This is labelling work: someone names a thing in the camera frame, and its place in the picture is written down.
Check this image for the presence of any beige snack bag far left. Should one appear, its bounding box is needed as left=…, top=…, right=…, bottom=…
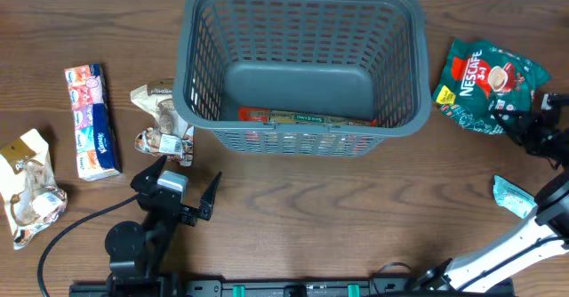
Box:
left=1, top=129, right=68, bottom=250

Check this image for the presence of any light teal small packet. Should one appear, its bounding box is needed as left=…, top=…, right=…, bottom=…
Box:
left=493, top=175, right=536, bottom=219

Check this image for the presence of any beige mushroom snack bag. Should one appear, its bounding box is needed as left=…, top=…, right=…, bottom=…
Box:
left=130, top=78, right=195, bottom=166

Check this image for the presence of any orange red noodle packet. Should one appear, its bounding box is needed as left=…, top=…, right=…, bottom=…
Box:
left=237, top=107, right=377, bottom=126

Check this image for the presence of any green Nescafe coffee bag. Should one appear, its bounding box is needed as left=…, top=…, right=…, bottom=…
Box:
left=432, top=39, right=551, bottom=135

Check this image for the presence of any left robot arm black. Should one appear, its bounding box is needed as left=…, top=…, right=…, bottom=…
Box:
left=105, top=156, right=221, bottom=282

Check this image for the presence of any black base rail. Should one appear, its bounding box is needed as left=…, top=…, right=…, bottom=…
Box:
left=68, top=275, right=517, bottom=297

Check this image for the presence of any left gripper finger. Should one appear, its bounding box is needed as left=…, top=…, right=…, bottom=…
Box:
left=130, top=156, right=167, bottom=191
left=199, top=172, right=222, bottom=221

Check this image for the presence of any Kleenex tissue multipack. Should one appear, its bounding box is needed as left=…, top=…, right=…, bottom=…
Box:
left=64, top=63, right=121, bottom=181

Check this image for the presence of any grey plastic basket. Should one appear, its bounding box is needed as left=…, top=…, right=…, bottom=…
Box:
left=172, top=0, right=431, bottom=157

